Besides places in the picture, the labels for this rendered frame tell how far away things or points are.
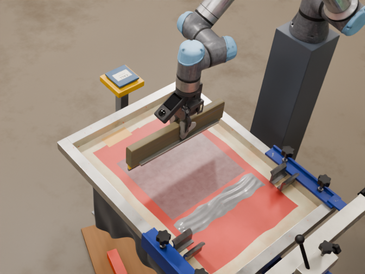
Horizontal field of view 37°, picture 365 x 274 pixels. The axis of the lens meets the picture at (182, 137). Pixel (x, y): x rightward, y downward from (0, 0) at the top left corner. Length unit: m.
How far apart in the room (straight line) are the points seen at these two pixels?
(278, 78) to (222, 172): 0.55
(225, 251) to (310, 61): 0.83
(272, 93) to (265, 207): 0.64
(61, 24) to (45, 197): 1.58
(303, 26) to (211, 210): 0.79
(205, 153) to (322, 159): 1.55
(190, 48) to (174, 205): 0.53
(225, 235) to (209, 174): 0.25
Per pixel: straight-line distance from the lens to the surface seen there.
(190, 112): 1.76
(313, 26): 2.12
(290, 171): 1.91
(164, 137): 1.76
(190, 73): 1.61
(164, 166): 1.90
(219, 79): 3.76
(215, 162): 1.94
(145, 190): 1.83
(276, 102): 2.34
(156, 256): 1.67
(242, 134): 2.00
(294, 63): 2.18
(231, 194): 1.85
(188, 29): 1.73
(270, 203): 1.87
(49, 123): 3.41
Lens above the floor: 2.40
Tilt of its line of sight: 46 degrees down
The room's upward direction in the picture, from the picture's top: 7 degrees clockwise
